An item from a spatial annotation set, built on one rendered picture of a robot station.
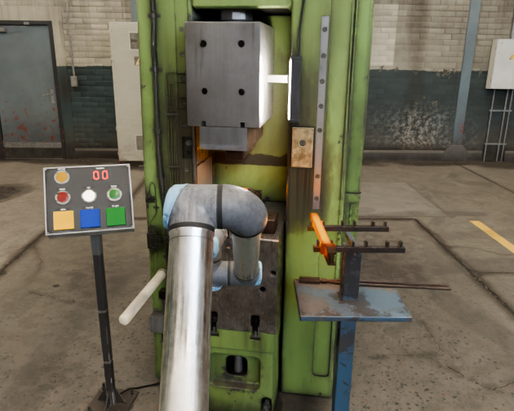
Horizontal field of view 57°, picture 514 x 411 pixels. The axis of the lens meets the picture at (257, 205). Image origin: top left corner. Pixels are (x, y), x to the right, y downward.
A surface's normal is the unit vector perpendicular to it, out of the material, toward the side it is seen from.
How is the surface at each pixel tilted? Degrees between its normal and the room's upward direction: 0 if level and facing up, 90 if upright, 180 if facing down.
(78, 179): 60
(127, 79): 90
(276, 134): 90
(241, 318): 90
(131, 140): 90
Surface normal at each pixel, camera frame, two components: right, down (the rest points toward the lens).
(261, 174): -0.16, 0.29
